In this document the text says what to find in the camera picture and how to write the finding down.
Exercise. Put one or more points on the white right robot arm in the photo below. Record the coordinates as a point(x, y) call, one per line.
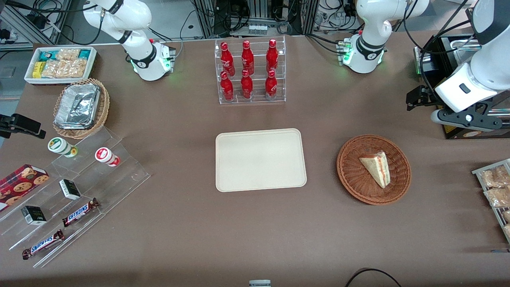
point(119, 16)

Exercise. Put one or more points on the white rectangular snack bin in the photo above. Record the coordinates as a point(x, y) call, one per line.
point(30, 77)

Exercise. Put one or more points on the aluminium foil tray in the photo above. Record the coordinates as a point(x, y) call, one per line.
point(77, 105)

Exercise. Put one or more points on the brown wicker basket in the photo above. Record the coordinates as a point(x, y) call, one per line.
point(352, 175)

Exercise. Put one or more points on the black sealing machine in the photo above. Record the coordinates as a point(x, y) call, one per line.
point(432, 65)

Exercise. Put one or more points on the grey metal snack rack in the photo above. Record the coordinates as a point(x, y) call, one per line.
point(478, 172)

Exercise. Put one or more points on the white power strip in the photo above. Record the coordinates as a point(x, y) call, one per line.
point(257, 29)

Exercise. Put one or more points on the teal snack packet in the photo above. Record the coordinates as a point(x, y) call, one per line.
point(84, 54)
point(46, 56)

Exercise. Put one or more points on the red lid yogurt cup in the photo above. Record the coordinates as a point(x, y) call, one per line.
point(105, 155)

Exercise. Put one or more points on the small black carton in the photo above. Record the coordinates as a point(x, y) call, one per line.
point(69, 189)
point(34, 215)

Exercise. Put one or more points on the clear acrylic stepped display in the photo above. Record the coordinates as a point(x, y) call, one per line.
point(119, 179)

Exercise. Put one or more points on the snickers chocolate bar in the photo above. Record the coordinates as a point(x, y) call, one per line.
point(43, 244)
point(79, 212)

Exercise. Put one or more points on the red cookie box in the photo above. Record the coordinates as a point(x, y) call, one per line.
point(20, 183)

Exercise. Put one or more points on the green lid yogurt cup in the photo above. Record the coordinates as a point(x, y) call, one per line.
point(59, 146)

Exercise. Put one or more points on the red cola bottle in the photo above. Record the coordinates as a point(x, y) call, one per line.
point(271, 87)
point(272, 57)
point(226, 88)
point(247, 59)
point(246, 87)
point(227, 59)

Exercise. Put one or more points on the beige plastic tray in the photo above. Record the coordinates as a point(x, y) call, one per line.
point(239, 167)

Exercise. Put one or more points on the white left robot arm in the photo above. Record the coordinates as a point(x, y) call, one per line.
point(372, 24)

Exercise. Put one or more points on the clear cracker bag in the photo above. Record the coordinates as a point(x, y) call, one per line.
point(507, 231)
point(507, 216)
point(498, 197)
point(496, 177)

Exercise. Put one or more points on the small clear nut bag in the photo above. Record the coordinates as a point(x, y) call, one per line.
point(67, 54)

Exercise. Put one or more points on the clear acrylic bottle rack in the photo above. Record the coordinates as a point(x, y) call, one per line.
point(259, 85)

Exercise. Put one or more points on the yellow snack packet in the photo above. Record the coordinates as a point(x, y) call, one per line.
point(38, 69)

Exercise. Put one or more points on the black power adapter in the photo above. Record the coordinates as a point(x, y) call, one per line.
point(38, 20)

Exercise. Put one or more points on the large clear nut bag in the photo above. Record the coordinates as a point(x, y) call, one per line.
point(63, 69)

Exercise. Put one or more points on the triangle sandwich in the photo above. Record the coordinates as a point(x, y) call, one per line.
point(376, 169)

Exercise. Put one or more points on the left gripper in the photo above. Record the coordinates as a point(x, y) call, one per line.
point(426, 97)

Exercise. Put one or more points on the light wicker basket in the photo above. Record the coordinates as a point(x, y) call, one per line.
point(104, 107)

